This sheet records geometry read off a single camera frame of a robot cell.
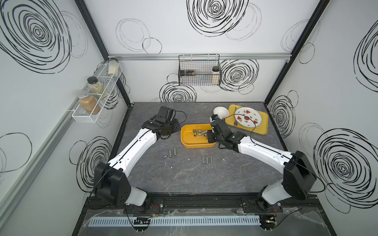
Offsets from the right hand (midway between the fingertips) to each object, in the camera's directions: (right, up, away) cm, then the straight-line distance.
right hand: (209, 132), depth 85 cm
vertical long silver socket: (-24, -15, +6) cm, 29 cm away
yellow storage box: (-8, -4, +14) cm, 17 cm away
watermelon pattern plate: (+33, +9, +26) cm, 43 cm away
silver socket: (-21, -13, +8) cm, 26 cm away
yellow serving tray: (+19, +6, +26) cm, 32 cm away
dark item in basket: (-15, +38, +9) cm, 42 cm away
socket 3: (+1, -17, +4) cm, 17 cm away
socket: (-4, -17, +4) cm, 18 cm away
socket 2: (-1, -17, +4) cm, 18 cm away
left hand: (-18, +4, -2) cm, 19 cm away
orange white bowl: (+13, +13, +27) cm, 32 cm away
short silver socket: (-27, -15, +5) cm, 31 cm away
